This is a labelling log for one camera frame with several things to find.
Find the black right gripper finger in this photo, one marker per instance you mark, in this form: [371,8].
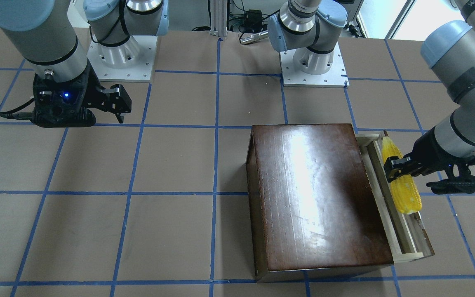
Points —
[117,88]
[120,117]

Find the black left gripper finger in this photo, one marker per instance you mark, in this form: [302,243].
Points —
[396,171]
[395,160]

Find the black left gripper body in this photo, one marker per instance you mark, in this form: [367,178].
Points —
[430,152]

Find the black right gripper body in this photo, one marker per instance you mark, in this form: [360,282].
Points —
[93,93]

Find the yellow corn cob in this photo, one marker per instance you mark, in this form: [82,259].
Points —
[405,194]

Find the wooden drawer with white handle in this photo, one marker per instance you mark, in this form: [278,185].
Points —
[406,233]

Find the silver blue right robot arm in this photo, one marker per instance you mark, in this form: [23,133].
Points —
[41,31]

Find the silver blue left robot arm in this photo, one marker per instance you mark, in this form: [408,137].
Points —
[449,51]

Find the dark brown wooden cabinet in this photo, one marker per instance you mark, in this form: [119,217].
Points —
[312,207]

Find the silver metal cylinder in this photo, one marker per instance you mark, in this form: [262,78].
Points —
[253,38]

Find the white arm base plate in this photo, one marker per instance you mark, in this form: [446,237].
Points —
[131,62]
[303,68]

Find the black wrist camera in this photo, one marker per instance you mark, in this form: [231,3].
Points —
[460,178]
[60,104]

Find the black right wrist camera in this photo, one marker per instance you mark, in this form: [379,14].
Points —
[60,104]

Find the aluminium frame post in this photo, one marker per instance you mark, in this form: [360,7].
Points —
[218,14]

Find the black cable hub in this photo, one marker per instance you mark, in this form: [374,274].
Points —
[253,17]

